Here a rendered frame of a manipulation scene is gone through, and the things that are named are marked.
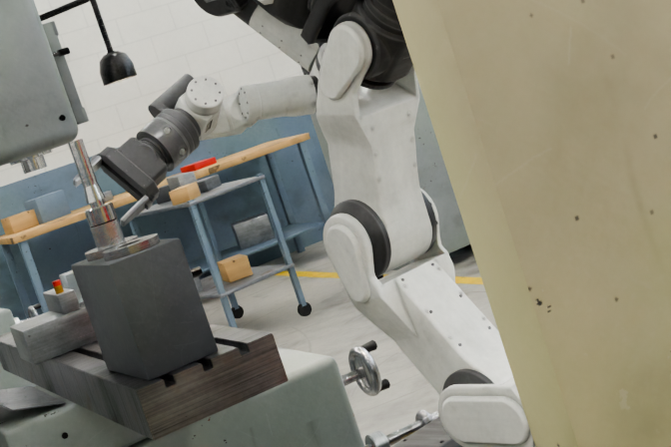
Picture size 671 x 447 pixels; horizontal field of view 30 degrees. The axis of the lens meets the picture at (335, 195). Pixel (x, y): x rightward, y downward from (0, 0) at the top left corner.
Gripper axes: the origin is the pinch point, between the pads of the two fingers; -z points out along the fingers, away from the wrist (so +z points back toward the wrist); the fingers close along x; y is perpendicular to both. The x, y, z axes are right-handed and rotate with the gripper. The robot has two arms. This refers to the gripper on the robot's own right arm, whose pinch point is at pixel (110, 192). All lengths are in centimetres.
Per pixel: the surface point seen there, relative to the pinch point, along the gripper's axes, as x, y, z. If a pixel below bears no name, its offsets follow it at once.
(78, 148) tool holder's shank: 5.4, 11.4, -2.6
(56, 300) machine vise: 3.7, -40.4, -7.6
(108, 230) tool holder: -6.5, 6.0, -7.9
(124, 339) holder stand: -21.0, 6.4, -19.8
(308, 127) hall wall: 131, -639, 419
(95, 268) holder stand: -10.6, 9.7, -15.5
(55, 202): 204, -585, 214
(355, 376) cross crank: -48, -65, 31
